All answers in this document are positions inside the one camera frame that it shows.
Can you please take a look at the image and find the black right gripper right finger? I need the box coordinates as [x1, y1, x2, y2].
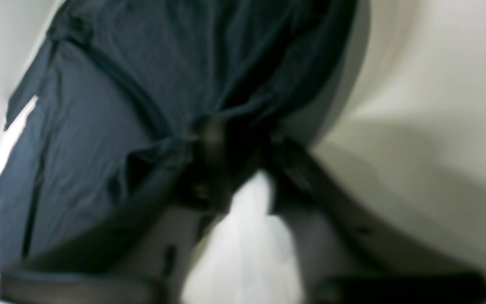
[264, 136, 486, 304]

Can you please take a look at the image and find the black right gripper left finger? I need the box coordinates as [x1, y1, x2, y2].
[0, 116, 248, 304]

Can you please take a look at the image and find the dark long-sleeve shirt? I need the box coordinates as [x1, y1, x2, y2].
[0, 0, 356, 269]

